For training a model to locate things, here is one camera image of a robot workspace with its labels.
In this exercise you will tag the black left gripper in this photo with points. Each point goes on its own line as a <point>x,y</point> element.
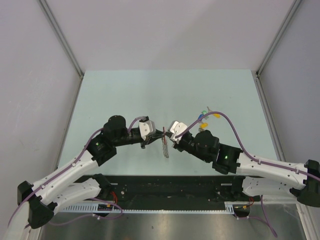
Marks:
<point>158,134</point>

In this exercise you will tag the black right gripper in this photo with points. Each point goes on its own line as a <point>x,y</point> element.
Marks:
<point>178,146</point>

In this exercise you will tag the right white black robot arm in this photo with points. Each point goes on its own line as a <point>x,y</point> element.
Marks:
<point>301,180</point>

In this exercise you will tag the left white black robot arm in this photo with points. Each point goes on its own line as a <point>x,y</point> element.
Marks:
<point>49,194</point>

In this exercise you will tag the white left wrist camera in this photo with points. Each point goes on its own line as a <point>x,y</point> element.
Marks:
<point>146,127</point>

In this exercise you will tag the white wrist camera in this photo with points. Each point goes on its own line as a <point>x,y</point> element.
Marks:
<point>176,128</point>
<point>146,127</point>

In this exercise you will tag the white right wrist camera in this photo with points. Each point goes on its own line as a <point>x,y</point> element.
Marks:
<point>176,128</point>

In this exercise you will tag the black mounting base plate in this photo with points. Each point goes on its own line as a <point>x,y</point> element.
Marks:
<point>140,192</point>

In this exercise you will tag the white slotted cable duct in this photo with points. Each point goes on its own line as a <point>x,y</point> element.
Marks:
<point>93,207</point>

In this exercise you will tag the aluminium right side rail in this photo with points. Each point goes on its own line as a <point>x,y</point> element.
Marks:
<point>269,119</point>

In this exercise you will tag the aluminium left corner post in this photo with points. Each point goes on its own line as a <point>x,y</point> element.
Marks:
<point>57,30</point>

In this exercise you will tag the aluminium corner post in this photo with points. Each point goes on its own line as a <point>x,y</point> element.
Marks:
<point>57,30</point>
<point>294,8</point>

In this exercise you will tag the aluminium right corner post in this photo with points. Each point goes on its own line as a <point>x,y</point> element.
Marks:
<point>294,8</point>

